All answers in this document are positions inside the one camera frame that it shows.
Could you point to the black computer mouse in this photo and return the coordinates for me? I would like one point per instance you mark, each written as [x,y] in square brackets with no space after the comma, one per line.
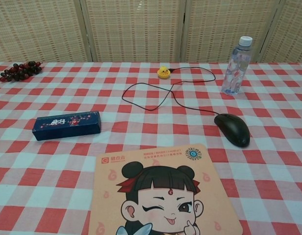
[233,128]

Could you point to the cartoon girl mouse pad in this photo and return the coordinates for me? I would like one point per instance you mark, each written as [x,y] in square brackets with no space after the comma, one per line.
[163,193]

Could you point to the yellow toy duck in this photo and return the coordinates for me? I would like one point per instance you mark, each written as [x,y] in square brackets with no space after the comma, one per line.
[163,72]

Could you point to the dark blue printed box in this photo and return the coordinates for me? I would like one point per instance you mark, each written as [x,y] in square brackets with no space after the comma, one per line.
[65,126]

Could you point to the woven bamboo folding screen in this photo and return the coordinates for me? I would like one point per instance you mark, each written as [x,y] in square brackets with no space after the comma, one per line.
[141,29]

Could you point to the clear plastic water bottle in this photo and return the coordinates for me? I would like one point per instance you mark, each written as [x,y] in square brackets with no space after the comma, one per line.
[236,71]

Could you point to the red white checkered tablecloth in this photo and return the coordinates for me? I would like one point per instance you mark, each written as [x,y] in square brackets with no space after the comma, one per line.
[43,171]

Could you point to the dark red grape bunch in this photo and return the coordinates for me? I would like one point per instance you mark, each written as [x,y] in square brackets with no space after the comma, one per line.
[21,71]

